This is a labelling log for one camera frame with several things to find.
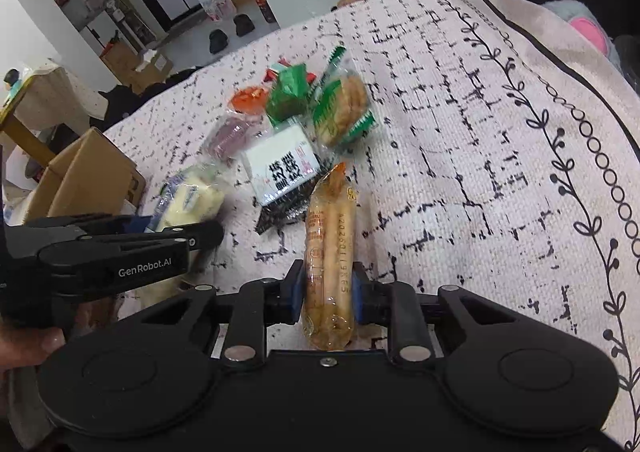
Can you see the brown cardboard box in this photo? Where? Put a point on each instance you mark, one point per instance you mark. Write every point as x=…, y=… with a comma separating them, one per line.
x=90, y=176

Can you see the dotted cream tablecloth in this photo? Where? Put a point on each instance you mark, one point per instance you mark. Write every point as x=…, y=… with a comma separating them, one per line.
x=55, y=96

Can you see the pink grey plush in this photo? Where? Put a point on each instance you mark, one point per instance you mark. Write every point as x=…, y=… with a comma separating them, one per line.
x=579, y=16

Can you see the patterned white bed cloth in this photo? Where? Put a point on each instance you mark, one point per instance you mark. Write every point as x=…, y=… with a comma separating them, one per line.
x=504, y=158

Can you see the left black slipper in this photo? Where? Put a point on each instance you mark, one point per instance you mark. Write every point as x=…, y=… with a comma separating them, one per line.
x=218, y=41

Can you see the red snack packet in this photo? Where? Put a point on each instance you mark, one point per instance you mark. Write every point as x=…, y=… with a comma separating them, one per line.
x=274, y=70

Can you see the green cookie packet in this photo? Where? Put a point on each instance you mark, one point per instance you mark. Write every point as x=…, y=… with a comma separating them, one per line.
x=340, y=104

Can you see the small cardboard box on floor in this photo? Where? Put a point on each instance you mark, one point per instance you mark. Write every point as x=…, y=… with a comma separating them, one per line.
x=151, y=67

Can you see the orange biscuit stick packet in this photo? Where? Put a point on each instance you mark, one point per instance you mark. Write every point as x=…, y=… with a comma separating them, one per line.
x=329, y=318

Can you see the right black slipper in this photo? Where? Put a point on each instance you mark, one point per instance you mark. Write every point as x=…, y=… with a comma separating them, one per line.
x=243, y=25

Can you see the left hand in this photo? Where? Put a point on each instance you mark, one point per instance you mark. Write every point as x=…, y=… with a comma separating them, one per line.
x=27, y=347

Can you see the dark green snack packet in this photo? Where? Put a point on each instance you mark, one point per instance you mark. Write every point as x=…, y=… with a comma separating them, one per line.
x=288, y=96

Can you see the purple snack packet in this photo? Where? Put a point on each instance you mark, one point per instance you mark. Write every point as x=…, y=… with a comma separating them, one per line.
x=231, y=134

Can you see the orange jelly packet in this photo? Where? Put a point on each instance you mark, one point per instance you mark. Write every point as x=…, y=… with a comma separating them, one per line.
x=251, y=100

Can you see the pink plastic bag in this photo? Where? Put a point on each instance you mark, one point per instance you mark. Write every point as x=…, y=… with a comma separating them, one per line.
x=219, y=10

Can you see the doll figure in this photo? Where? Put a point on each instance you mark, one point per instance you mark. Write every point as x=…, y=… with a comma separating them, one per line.
x=13, y=81

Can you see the white black rice cake packet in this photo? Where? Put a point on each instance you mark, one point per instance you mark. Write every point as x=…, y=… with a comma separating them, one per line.
x=282, y=168

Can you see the black slipper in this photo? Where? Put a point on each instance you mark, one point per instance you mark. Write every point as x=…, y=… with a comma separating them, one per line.
x=218, y=41
x=243, y=25

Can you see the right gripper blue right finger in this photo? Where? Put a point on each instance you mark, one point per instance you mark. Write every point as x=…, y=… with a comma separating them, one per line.
x=362, y=294

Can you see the white blue bread packet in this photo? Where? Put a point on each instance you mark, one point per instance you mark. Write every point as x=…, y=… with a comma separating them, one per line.
x=193, y=195

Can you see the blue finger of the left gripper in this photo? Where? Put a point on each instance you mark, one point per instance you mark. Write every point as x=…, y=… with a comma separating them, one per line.
x=137, y=224

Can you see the yellow leg side table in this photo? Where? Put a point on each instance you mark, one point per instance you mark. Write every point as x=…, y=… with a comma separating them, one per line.
x=19, y=133

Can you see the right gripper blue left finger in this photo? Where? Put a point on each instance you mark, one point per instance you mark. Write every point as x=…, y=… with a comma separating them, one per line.
x=292, y=292

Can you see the black clothes pile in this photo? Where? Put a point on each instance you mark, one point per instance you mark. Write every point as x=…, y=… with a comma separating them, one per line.
x=122, y=102

